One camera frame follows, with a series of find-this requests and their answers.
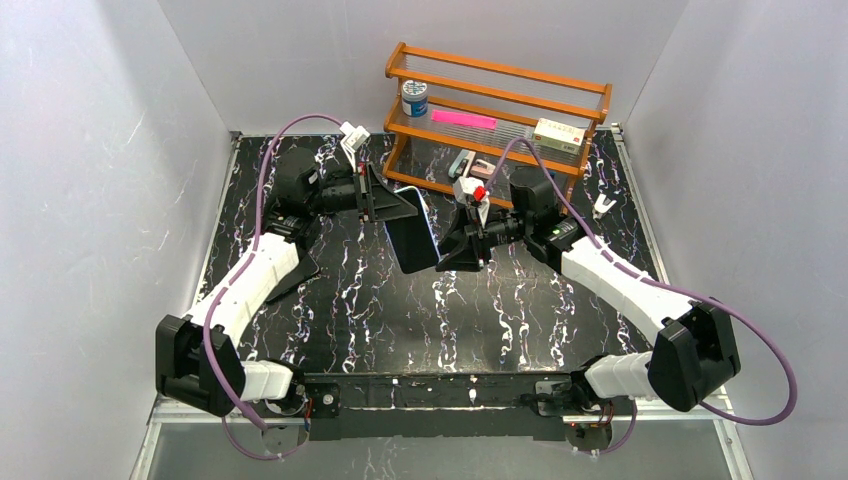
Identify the phone with black screen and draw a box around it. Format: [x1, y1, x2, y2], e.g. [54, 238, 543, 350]
[384, 188, 441, 275]

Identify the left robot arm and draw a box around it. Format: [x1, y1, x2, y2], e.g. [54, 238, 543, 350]
[155, 147, 426, 417]

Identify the black phone near left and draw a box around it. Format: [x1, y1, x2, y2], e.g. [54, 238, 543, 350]
[266, 255, 320, 303]

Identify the pink white stapler on shelf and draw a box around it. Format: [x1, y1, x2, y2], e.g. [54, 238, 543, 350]
[468, 160, 495, 181]

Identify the teal white stapler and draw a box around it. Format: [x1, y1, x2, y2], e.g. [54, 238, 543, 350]
[448, 149, 476, 181]

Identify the white staple remover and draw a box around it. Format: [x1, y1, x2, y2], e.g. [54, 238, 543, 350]
[592, 193, 617, 220]

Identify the white red cardboard box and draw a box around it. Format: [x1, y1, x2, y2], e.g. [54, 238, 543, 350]
[531, 118, 585, 154]

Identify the orange wooden two-tier shelf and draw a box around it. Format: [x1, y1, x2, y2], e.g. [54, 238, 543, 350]
[383, 42, 613, 196]

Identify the pink flat ruler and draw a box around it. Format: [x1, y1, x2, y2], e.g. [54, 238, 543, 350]
[431, 109, 498, 130]

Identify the blue white round jar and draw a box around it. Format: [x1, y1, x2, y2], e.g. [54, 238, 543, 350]
[400, 79, 428, 118]

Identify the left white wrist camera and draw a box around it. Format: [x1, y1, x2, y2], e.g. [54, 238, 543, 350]
[339, 121, 370, 169]

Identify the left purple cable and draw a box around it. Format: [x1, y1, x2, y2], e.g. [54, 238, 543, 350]
[202, 113, 346, 462]

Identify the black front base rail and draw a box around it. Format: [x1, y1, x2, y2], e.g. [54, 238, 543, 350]
[301, 372, 598, 441]

